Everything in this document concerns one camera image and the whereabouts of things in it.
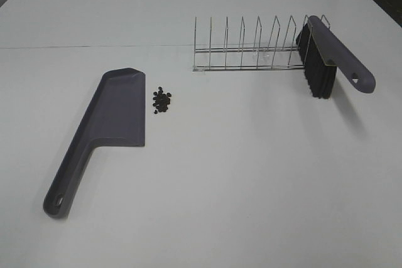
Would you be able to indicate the pile of coffee beans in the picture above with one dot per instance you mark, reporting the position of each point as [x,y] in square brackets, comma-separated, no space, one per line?
[161,100]

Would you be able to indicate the grey plastic dustpan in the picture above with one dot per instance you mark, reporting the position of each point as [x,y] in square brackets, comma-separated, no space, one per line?
[115,116]

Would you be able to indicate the grey hand brush black bristles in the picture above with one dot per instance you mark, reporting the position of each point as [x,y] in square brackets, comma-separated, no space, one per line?
[322,54]

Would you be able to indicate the metal wire dish rack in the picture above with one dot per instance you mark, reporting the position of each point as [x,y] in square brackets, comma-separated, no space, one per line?
[223,47]

